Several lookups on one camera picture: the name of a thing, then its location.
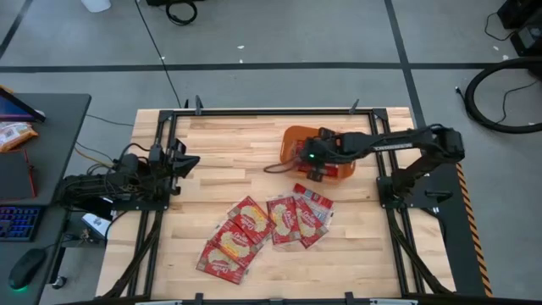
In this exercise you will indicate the black aluminium table frame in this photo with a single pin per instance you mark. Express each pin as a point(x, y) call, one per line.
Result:
point(271, 112)

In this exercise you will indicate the tablet with dark frame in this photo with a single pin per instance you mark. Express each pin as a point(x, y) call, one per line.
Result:
point(17, 108)

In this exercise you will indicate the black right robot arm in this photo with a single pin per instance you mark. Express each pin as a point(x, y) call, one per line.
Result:
point(402, 142)

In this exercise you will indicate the black notebook with red edge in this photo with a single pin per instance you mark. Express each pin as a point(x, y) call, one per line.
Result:
point(14, 175)

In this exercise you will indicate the dark grey desk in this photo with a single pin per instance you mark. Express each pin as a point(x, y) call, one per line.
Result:
point(55, 127)

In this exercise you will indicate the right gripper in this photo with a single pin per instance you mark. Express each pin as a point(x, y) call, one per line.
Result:
point(330, 150)

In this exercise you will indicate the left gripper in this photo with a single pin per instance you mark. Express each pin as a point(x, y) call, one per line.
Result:
point(163, 165)

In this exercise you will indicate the black computer mouse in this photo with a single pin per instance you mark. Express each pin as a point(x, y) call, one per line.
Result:
point(26, 267)

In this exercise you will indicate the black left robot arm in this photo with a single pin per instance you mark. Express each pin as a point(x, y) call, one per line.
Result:
point(123, 178)

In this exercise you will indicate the small white box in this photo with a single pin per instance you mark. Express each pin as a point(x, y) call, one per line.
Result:
point(96, 225)

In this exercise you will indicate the black panel with hazard stripe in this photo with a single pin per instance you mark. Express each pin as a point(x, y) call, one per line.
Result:
point(457, 237)

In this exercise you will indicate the black equipment box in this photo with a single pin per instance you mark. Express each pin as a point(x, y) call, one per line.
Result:
point(525, 29)

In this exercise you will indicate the red popcorn bag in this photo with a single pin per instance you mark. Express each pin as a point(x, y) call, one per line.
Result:
point(283, 220)
point(317, 201)
point(252, 218)
point(309, 226)
point(330, 171)
point(220, 262)
point(235, 243)

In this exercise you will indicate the orange snack bag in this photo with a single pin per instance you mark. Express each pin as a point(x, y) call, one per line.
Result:
point(14, 135)

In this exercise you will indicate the black backlit keyboard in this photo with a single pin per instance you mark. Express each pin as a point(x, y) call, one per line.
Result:
point(19, 222)

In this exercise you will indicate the orange plastic basket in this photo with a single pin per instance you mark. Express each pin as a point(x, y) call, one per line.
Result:
point(290, 140)

